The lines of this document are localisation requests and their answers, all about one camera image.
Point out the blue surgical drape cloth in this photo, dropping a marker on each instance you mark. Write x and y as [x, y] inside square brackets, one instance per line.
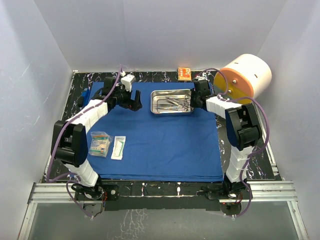
[161, 148]

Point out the small orange circuit board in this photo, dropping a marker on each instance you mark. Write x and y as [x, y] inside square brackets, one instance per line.
[184, 74]

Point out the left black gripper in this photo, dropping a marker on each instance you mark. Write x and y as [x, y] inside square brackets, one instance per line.
[131, 104]

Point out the metal instrument tray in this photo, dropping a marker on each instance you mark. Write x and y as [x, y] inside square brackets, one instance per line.
[159, 94]

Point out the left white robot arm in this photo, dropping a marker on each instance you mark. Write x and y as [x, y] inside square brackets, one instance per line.
[69, 140]

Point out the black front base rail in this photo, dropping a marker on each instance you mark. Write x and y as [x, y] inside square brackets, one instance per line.
[158, 195]

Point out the glove packet teal orange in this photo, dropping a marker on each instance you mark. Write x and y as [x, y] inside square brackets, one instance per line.
[99, 144]

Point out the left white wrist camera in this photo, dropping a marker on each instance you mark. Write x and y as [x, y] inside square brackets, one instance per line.
[127, 81]

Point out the small blue plastic tool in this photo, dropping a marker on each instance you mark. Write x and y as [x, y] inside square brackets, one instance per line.
[84, 98]

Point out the green packaged surgical supplies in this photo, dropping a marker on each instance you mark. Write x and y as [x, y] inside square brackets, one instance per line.
[106, 150]

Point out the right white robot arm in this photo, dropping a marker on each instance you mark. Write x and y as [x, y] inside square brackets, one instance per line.
[242, 128]

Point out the steel surgical scissors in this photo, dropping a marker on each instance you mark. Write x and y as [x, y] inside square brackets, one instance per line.
[174, 104]

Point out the white cylindrical drawer container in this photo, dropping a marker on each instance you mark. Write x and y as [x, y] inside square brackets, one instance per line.
[245, 76]

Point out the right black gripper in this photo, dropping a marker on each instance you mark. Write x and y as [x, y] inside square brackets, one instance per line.
[192, 103]

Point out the white suture packet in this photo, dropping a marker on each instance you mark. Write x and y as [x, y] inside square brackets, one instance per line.
[118, 147]

